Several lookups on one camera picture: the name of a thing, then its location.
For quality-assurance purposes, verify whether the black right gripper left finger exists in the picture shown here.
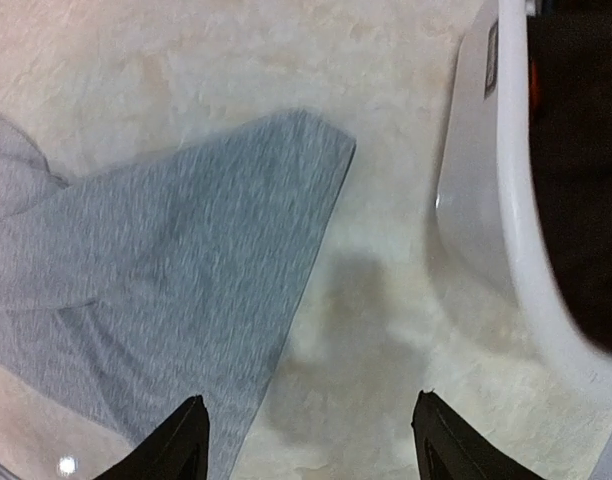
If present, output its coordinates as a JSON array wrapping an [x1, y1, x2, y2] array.
[[95, 396, 209, 480]]

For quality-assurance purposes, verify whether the black garment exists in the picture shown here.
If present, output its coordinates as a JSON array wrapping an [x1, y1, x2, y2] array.
[[527, 1, 612, 354]]

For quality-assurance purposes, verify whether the translucent white laundry basket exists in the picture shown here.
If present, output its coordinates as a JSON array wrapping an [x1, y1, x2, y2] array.
[[435, 1, 612, 408]]

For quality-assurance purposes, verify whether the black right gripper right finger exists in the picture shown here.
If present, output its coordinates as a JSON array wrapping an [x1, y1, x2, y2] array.
[[412, 391, 542, 480]]

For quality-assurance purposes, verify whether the grey t-shirt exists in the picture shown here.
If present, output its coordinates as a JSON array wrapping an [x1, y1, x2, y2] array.
[[0, 110, 356, 479]]

